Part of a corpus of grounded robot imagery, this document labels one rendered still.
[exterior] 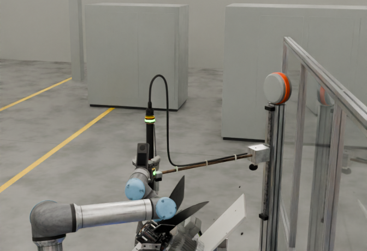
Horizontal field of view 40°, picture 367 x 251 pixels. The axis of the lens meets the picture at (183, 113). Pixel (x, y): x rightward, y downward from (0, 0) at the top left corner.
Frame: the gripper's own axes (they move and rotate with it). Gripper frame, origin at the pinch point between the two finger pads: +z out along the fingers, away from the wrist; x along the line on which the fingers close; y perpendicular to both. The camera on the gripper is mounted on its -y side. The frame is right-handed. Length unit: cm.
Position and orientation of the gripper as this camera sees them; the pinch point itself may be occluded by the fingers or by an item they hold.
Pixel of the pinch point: (148, 155)
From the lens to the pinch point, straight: 222.1
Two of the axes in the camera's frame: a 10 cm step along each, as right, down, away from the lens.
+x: 10.0, 0.3, -0.8
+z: 0.9, -2.5, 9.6
